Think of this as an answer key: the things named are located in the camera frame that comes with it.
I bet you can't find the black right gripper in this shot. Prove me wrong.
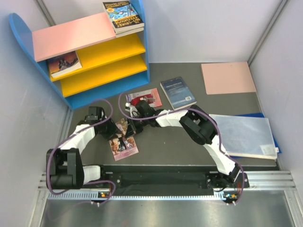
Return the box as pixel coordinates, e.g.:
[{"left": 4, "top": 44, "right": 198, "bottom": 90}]
[{"left": 126, "top": 115, "right": 149, "bottom": 140}]

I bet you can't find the pink purple paperback book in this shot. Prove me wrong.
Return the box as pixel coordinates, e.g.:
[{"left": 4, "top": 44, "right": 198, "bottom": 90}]
[{"left": 109, "top": 118, "right": 139, "bottom": 161}]

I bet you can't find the orange lantern cover paperback book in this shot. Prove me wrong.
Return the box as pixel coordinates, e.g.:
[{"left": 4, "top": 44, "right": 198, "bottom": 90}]
[{"left": 116, "top": 27, "right": 144, "bottom": 38}]

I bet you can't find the blue treehouse paperback book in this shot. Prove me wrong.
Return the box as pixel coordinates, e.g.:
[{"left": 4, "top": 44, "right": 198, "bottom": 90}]
[{"left": 102, "top": 0, "right": 144, "bottom": 34}]

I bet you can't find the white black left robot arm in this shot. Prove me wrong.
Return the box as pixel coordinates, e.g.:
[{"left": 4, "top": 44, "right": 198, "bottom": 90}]
[{"left": 46, "top": 106, "right": 121, "bottom": 190}]

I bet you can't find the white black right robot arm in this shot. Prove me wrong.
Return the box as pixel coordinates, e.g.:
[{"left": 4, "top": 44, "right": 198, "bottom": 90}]
[{"left": 125, "top": 100, "right": 245, "bottom": 193}]

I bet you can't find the red pink picture book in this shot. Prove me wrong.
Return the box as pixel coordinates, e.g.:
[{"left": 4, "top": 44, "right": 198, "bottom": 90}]
[{"left": 126, "top": 88, "right": 162, "bottom": 107}]

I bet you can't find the dark blue paperback book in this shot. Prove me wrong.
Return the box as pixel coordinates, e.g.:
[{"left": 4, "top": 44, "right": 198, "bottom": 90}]
[{"left": 160, "top": 77, "right": 197, "bottom": 110}]

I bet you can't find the blue pink yellow bookshelf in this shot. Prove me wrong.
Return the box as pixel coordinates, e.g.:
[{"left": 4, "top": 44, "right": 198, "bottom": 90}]
[{"left": 9, "top": 12, "right": 150, "bottom": 110}]

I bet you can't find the book on shelf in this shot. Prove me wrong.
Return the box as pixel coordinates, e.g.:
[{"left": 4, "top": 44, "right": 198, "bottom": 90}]
[{"left": 46, "top": 51, "right": 82, "bottom": 78}]

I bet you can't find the clear white file folder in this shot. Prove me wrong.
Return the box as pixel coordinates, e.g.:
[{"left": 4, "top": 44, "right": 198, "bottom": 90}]
[{"left": 210, "top": 114, "right": 277, "bottom": 160}]

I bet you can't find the pink board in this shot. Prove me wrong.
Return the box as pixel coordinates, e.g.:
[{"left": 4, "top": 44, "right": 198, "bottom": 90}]
[{"left": 201, "top": 61, "right": 256, "bottom": 95}]

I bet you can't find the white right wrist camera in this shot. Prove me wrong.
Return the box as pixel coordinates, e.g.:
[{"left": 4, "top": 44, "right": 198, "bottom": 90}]
[{"left": 125, "top": 102, "right": 138, "bottom": 118}]

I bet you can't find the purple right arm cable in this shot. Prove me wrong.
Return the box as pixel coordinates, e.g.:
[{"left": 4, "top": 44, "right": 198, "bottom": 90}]
[{"left": 117, "top": 91, "right": 246, "bottom": 205}]

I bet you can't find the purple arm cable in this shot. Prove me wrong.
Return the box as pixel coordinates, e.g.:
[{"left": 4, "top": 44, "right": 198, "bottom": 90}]
[
  {"left": 117, "top": 91, "right": 246, "bottom": 205},
  {"left": 46, "top": 98, "right": 116, "bottom": 206}
]

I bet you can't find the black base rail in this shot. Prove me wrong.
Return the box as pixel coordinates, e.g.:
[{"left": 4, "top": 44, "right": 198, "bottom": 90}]
[{"left": 53, "top": 163, "right": 250, "bottom": 197}]

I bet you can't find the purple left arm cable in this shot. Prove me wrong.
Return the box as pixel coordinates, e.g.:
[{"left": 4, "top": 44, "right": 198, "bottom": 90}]
[{"left": 46, "top": 98, "right": 116, "bottom": 206}]

